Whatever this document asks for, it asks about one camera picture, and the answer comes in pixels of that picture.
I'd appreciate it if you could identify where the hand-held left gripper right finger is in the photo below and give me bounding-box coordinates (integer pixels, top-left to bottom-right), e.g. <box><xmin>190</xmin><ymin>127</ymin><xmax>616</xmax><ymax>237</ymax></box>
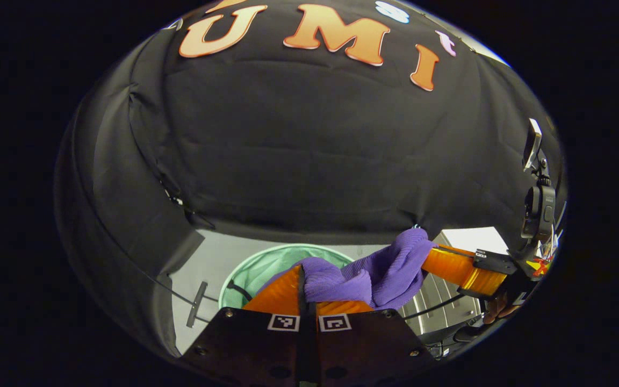
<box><xmin>309</xmin><ymin>300</ymin><xmax>439</xmax><ymax>385</ymax></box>

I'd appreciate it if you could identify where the black cable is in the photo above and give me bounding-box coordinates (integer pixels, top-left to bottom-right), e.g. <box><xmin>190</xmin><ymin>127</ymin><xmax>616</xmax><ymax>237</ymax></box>
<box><xmin>403</xmin><ymin>293</ymin><xmax>469</xmax><ymax>321</ymax></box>

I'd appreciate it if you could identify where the green laundry hamper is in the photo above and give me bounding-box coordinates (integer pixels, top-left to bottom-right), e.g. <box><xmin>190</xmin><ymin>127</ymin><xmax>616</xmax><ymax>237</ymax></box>
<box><xmin>218</xmin><ymin>243</ymin><xmax>356</xmax><ymax>310</ymax></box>

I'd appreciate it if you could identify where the black clothes rack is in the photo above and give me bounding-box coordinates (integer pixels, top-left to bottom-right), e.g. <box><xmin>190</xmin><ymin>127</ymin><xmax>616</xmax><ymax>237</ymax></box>
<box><xmin>170</xmin><ymin>277</ymin><xmax>221</xmax><ymax>329</ymax></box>

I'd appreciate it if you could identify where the black backdrop cloth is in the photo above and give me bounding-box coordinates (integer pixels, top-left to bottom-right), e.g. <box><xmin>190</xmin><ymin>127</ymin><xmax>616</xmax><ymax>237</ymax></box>
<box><xmin>54</xmin><ymin>0</ymin><xmax>568</xmax><ymax>358</ymax></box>

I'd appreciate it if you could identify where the white cabinet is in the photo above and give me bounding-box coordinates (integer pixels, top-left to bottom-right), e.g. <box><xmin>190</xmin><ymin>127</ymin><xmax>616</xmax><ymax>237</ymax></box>
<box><xmin>398</xmin><ymin>227</ymin><xmax>510</xmax><ymax>336</ymax></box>

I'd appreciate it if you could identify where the purple ribbed jacket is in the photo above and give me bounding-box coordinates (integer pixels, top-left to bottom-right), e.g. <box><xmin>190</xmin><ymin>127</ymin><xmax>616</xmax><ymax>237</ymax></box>
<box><xmin>258</xmin><ymin>228</ymin><xmax>440</xmax><ymax>311</ymax></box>

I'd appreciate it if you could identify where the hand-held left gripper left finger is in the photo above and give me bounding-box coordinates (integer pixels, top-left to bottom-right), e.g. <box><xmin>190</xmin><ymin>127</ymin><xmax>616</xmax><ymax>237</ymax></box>
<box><xmin>180</xmin><ymin>264</ymin><xmax>311</xmax><ymax>385</ymax></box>

